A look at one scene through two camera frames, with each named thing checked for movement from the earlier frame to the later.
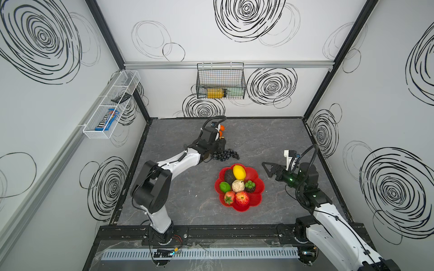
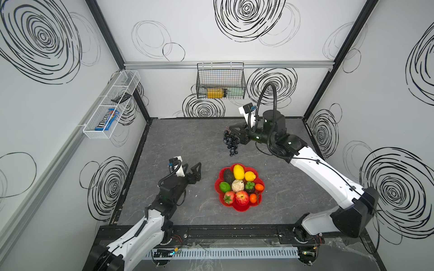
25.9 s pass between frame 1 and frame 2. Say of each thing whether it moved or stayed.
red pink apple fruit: stayed
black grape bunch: moved
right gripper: moved
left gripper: moved
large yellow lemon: stayed
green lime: stayed
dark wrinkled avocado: stayed
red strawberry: stayed
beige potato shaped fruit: stayed
